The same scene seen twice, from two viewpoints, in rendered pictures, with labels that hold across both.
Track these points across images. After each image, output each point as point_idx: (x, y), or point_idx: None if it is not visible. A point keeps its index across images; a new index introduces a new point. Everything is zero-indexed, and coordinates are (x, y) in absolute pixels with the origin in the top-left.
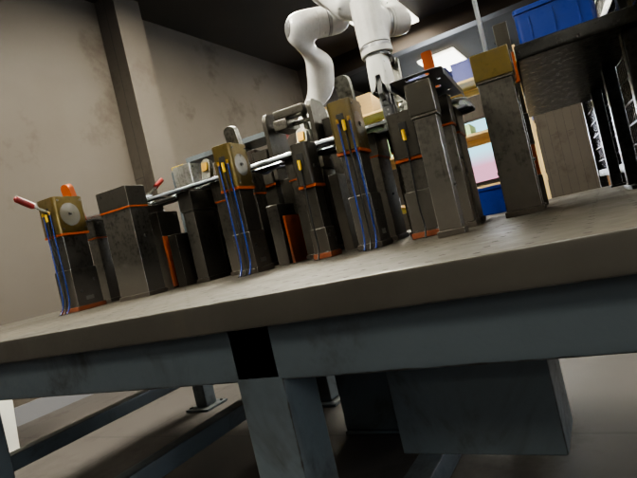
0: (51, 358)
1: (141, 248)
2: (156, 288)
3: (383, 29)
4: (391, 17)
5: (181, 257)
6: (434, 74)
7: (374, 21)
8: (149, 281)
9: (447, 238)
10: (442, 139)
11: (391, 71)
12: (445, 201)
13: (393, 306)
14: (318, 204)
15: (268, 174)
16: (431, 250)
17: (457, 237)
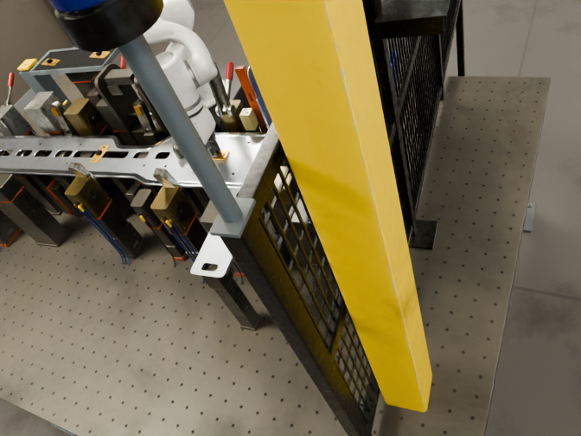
0: None
1: (36, 222)
2: (60, 237)
3: (188, 97)
4: (195, 81)
5: (69, 201)
6: (223, 261)
7: (178, 93)
8: (53, 238)
9: (242, 347)
10: (233, 298)
11: (205, 120)
12: (242, 318)
13: None
14: (166, 235)
15: (118, 124)
16: (219, 423)
17: (245, 358)
